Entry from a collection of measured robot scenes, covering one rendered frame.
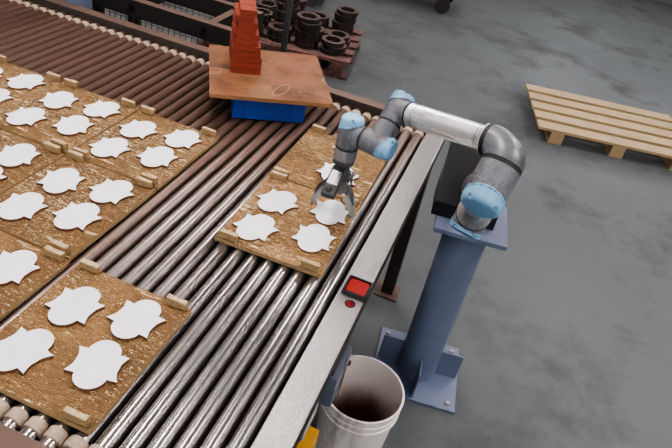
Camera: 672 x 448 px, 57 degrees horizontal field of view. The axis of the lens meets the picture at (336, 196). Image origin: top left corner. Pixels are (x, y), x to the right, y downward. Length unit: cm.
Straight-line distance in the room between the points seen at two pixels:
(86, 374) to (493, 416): 188
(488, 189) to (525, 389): 158
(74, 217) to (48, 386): 60
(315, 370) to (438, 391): 134
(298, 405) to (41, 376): 58
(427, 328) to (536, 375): 73
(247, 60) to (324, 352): 143
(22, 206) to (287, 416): 102
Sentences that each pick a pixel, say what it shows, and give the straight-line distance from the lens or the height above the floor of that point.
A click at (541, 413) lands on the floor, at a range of 307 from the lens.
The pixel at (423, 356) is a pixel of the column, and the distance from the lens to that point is 279.
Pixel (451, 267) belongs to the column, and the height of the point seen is 67.
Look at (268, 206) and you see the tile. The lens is 208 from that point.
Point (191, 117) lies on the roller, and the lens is 260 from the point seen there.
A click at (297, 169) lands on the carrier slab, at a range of 230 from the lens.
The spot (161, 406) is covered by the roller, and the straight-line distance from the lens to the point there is 154.
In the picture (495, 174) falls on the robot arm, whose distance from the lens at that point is 171.
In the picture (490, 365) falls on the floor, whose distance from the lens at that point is 314.
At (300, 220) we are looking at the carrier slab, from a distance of 205.
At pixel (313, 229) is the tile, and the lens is 201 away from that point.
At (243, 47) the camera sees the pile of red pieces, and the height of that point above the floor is 116.
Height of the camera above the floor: 216
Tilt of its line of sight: 34 degrees down
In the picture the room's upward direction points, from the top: 12 degrees clockwise
